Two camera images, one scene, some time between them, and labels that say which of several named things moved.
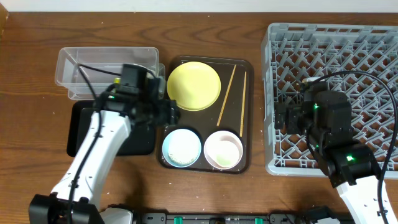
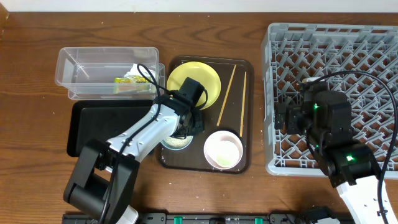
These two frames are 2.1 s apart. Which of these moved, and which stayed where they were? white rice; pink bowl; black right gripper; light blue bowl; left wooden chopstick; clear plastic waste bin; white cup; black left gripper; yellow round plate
Moved: white rice; light blue bowl; black left gripper
Stayed: black right gripper; white cup; pink bowl; clear plastic waste bin; yellow round plate; left wooden chopstick
